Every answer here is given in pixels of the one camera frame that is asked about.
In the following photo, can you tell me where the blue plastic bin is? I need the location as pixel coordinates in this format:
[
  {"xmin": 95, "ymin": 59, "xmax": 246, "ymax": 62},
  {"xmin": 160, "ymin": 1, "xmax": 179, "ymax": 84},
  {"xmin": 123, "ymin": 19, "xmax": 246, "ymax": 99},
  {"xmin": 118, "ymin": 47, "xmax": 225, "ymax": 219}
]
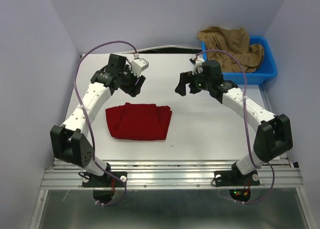
[{"xmin": 200, "ymin": 35, "xmax": 278, "ymax": 86}]

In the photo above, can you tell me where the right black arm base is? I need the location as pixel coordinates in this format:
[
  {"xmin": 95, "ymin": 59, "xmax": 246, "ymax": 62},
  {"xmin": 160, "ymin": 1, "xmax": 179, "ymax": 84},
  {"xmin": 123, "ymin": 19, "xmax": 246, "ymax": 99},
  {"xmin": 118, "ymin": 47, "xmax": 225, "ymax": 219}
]
[{"xmin": 211, "ymin": 168, "xmax": 260, "ymax": 187}]

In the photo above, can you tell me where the tan skirt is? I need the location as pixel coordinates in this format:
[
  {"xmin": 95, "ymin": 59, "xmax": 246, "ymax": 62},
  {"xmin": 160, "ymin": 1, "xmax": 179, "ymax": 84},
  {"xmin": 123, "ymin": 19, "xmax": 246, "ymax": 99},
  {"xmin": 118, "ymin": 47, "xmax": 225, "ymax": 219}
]
[{"xmin": 196, "ymin": 26, "xmax": 265, "ymax": 73}]

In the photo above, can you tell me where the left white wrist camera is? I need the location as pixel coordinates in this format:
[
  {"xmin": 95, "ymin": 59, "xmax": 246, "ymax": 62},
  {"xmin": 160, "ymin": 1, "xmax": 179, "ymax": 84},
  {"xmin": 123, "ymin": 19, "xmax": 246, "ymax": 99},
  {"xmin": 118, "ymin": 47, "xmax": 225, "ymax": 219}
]
[{"xmin": 131, "ymin": 58, "xmax": 149, "ymax": 77}]

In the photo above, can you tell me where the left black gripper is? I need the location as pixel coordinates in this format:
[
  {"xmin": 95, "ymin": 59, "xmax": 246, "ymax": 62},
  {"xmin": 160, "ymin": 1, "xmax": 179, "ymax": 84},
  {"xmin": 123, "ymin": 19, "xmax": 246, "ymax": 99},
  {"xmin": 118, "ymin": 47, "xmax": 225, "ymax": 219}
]
[{"xmin": 119, "ymin": 65, "xmax": 146, "ymax": 98}]

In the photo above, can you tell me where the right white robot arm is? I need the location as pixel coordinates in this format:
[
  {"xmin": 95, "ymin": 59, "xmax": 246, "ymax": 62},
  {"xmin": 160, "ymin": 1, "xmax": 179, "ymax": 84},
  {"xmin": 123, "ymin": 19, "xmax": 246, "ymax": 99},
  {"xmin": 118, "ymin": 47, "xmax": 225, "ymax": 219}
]
[{"xmin": 175, "ymin": 58, "xmax": 293, "ymax": 184}]

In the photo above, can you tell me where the aluminium mounting rail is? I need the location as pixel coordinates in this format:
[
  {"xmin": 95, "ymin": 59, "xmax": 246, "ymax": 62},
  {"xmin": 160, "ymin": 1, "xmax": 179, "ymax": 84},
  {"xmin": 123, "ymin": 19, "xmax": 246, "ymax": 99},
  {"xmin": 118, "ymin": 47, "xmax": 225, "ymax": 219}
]
[{"xmin": 40, "ymin": 159, "xmax": 303, "ymax": 191}]

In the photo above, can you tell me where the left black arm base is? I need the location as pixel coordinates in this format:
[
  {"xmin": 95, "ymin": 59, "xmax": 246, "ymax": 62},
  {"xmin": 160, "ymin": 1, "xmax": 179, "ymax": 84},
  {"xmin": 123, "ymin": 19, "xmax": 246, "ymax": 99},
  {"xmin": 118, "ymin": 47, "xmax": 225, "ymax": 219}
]
[{"xmin": 78, "ymin": 171, "xmax": 124, "ymax": 188}]

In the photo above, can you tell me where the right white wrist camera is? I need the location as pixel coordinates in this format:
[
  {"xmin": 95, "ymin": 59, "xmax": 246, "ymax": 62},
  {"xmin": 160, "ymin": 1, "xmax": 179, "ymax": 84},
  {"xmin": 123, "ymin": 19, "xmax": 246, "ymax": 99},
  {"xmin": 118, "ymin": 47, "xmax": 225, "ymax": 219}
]
[{"xmin": 190, "ymin": 55, "xmax": 205, "ymax": 75}]

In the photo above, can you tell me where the red skirt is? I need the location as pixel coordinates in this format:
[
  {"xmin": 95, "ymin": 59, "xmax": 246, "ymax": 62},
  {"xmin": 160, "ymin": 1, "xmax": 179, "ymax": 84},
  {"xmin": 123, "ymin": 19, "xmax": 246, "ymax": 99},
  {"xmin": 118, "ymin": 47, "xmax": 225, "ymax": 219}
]
[{"xmin": 105, "ymin": 102, "xmax": 172, "ymax": 141}]

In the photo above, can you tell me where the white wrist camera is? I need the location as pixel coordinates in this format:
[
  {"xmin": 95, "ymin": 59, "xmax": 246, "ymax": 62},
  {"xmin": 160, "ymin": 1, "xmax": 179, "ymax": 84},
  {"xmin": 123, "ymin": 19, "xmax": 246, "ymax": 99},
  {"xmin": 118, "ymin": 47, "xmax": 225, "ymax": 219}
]
[
  {"xmin": 190, "ymin": 55, "xmax": 205, "ymax": 75},
  {"xmin": 131, "ymin": 58, "xmax": 149, "ymax": 77}
]

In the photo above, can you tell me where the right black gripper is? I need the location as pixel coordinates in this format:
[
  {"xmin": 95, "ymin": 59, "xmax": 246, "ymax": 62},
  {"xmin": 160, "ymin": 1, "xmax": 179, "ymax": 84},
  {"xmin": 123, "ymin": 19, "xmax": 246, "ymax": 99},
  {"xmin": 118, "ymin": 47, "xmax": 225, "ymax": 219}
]
[{"xmin": 174, "ymin": 67, "xmax": 212, "ymax": 96}]

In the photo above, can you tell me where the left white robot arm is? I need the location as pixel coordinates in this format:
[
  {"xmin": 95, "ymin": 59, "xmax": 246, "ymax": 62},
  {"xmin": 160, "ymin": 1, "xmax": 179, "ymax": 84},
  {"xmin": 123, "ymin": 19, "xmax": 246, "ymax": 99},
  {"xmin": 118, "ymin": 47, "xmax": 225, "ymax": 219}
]
[{"xmin": 50, "ymin": 54, "xmax": 149, "ymax": 186}]

